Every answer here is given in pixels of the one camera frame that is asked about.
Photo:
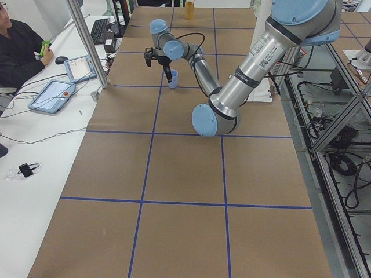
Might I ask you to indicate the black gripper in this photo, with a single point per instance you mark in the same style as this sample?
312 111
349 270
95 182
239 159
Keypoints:
164 61

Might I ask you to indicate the blue plastic cup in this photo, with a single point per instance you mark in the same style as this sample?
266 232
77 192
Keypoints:
175 78

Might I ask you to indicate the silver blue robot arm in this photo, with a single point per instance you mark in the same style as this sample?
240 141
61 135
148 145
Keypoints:
290 24

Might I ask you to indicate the wooden bamboo cup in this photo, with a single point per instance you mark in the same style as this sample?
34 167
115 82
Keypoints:
189 10

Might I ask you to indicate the black keyboard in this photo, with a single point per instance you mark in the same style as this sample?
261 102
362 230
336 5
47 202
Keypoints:
99 30

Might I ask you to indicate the far teach pendant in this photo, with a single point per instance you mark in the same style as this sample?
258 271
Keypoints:
80 69

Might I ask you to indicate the teach pendant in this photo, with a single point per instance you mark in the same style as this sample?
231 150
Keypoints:
80 69
52 97

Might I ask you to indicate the black computer mouse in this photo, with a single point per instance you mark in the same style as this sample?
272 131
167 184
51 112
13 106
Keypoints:
61 59

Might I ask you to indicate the near teach pendant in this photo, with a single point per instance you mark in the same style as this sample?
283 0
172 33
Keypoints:
52 97

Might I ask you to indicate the seated person in black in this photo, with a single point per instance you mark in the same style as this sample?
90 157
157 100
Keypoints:
23 54

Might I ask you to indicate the black adapter in bag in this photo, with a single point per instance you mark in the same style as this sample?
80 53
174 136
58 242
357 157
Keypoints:
23 171

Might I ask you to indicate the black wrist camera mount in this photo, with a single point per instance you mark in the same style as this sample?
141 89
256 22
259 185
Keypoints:
149 56

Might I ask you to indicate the aluminium frame post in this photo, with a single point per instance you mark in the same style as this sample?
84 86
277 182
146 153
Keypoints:
87 41

